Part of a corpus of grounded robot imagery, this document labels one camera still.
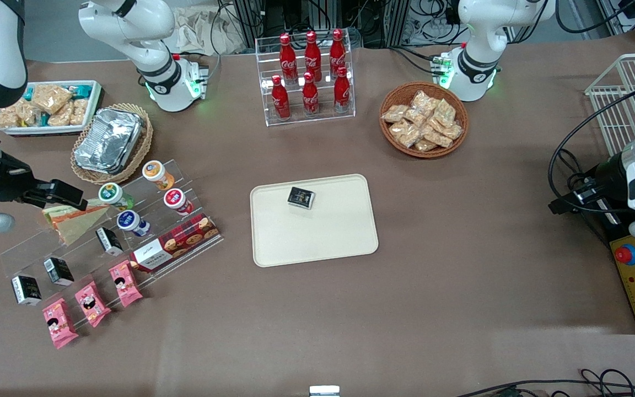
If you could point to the aluminium frame rack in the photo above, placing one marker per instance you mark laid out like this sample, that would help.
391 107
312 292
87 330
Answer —
273 16

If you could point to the red cola bottle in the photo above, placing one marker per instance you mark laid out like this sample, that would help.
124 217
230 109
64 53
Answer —
310 95
342 90
312 55
337 52
288 58
280 99

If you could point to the small black snack box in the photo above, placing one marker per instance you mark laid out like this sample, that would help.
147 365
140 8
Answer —
109 241
26 290
58 271
301 197

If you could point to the triangle sandwich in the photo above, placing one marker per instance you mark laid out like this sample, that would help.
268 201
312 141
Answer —
80 223

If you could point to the clear wrapped rice cracker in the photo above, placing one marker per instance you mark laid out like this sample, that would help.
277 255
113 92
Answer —
26 113
79 112
60 116
6 117
51 98

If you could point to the red lid yogurt cup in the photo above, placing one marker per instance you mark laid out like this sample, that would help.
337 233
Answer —
177 201

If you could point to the orange lid yogurt cup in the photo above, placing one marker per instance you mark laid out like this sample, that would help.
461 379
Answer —
157 173

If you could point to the clear acrylic bottle rack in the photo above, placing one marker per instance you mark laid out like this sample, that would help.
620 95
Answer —
323 118

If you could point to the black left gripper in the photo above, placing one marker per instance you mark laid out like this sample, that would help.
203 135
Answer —
606 176

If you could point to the oval wicker basket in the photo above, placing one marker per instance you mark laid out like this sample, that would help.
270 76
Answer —
144 138

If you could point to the pink snack packet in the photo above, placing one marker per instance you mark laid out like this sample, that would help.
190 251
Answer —
59 323
125 283
92 304

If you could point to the white rectangular snack tray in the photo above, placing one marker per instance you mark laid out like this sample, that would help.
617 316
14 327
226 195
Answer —
95 105

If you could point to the clear wrapped peanut snack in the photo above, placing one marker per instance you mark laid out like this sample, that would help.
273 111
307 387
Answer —
445 112
425 145
414 117
452 131
394 113
423 101
400 129
409 138
437 138

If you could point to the blue lid yogurt cup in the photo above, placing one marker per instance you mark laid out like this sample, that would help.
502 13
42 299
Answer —
131 222

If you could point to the teal snack packet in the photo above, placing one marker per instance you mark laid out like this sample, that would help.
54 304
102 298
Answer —
81 89
29 94

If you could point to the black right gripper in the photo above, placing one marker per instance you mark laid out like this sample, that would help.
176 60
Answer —
9 177

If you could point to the crumpled beige cloth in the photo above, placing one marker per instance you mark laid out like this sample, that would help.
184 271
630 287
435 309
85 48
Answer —
202 30

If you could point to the small white device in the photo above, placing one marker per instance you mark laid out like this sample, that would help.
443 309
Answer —
324 391

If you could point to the beige plastic tray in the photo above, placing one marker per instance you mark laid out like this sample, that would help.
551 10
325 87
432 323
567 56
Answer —
323 237

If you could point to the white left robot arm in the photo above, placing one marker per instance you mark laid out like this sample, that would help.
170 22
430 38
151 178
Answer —
480 60

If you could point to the red plaid cookie box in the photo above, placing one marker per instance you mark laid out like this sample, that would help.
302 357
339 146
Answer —
177 242

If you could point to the green lid yogurt cup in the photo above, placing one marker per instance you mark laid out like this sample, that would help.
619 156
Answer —
111 194

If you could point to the clear acrylic tiered stand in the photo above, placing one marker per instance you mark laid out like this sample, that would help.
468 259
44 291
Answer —
196 187

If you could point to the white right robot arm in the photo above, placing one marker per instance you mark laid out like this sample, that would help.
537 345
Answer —
157 71

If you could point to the aluminium foil container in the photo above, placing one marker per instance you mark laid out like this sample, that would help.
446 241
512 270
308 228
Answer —
108 140

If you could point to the round brown wicker basket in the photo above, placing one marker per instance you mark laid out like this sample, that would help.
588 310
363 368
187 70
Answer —
392 99

